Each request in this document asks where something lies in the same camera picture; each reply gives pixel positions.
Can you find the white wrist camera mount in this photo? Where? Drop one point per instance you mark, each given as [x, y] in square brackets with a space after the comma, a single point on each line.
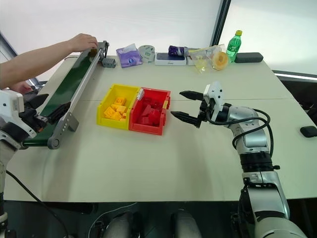
[215, 95]
[11, 102]

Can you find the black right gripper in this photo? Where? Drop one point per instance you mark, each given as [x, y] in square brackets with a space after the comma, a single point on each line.
[205, 111]

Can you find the long black case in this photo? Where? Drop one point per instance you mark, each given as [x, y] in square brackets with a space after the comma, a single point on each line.
[248, 57]

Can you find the green conveyor belt grey frame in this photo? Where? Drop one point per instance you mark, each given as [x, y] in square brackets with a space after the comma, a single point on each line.
[74, 74]

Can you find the red toy brick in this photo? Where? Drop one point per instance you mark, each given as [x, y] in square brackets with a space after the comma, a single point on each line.
[143, 120]
[154, 116]
[157, 104]

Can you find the small black rounded object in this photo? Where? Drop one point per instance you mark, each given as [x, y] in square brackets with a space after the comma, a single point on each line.
[308, 131]

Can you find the dark chair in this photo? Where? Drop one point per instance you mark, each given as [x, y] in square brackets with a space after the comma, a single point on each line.
[299, 91]

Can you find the grey rounded shape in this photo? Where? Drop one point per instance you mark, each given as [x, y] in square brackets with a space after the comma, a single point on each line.
[185, 225]
[120, 226]

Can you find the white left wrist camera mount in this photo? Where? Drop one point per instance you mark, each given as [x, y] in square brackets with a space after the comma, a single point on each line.
[11, 102]

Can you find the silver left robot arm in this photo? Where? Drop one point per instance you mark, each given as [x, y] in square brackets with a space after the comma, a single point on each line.
[5, 158]

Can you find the green plastic bottle yellow cap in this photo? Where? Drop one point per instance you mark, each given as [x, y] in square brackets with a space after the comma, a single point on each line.
[232, 48]

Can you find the yellow plastic bin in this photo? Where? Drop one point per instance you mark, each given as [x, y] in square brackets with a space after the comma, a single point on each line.
[107, 95]

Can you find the purple tissue pack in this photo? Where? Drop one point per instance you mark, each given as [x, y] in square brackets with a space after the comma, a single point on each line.
[128, 57]

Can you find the dark window pillar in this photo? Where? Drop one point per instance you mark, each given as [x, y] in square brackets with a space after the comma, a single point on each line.
[221, 22]

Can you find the person's bare reaching hand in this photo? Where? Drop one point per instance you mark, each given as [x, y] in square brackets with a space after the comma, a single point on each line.
[83, 42]

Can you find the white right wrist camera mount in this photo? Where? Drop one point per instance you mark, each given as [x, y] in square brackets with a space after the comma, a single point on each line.
[215, 95]

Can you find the person's bare resting hand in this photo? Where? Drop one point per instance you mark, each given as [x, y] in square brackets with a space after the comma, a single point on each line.
[21, 86]

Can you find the yellow toy brick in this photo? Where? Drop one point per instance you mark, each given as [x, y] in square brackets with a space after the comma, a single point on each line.
[121, 117]
[121, 109]
[109, 112]
[120, 101]

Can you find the red plastic bin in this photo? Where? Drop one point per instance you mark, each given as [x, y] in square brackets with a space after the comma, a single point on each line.
[162, 119]

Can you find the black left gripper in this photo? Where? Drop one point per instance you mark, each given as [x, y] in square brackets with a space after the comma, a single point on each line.
[31, 117]

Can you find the person's bare forearm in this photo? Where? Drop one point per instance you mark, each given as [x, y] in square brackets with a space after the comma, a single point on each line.
[32, 65]

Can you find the grey tape roll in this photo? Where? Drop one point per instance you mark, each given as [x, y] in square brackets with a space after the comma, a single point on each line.
[146, 53]

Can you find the purple folded umbrella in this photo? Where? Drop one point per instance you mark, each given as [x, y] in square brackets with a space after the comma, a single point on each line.
[176, 50]

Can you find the clear plastic bag yellow contents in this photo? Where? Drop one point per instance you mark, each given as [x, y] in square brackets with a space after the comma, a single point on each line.
[201, 58]

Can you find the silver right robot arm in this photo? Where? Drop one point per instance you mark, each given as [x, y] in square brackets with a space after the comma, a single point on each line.
[257, 138]

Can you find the white flat box blue lid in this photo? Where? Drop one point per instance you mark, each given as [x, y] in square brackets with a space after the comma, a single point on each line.
[170, 60]

